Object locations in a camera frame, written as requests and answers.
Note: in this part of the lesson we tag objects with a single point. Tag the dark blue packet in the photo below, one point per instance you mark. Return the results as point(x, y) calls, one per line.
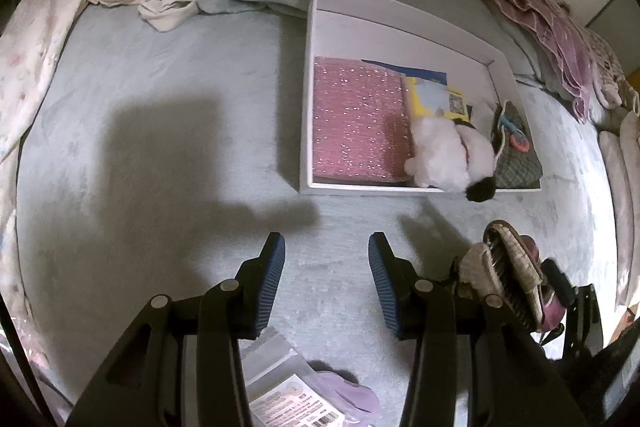
point(400, 70)

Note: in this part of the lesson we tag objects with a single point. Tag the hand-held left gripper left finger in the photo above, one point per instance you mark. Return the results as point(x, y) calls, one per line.
point(272, 272)

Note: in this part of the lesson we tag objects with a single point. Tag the lilac cloth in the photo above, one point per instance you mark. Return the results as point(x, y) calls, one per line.
point(350, 397)

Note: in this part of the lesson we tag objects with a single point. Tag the yellow printed packet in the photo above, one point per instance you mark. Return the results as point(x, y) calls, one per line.
point(435, 99)

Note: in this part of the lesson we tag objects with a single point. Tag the yellow object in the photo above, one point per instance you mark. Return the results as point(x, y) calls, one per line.
point(634, 89)

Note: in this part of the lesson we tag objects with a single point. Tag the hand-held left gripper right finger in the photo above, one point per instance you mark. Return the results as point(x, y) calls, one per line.
point(382, 277)

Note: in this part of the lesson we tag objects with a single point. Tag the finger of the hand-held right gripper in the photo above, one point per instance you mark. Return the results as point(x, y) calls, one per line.
point(515, 287)
point(557, 279)

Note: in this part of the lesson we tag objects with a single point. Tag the white floral quilt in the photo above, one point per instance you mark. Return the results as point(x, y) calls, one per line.
point(35, 72)

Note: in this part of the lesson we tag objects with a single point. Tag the clear plastic labelled packet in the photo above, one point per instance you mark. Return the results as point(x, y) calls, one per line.
point(285, 387)

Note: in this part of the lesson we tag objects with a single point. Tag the grey plaid pouch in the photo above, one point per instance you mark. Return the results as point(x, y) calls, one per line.
point(520, 152)

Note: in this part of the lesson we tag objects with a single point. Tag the white plush dog toy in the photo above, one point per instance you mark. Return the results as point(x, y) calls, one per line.
point(445, 152)

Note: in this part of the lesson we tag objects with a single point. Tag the white crumpled cloth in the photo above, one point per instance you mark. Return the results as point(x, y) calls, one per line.
point(167, 9)

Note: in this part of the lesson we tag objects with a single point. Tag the pink glittery cloth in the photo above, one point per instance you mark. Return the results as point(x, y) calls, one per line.
point(360, 122)

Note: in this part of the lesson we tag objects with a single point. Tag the white floral pillow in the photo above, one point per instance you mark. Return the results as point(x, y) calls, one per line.
point(622, 167)

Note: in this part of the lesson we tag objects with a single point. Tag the white shallow box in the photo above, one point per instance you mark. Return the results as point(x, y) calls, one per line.
point(400, 27)

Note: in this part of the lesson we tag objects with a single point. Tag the light blue bed sheet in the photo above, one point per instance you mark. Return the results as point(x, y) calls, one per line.
point(175, 147)

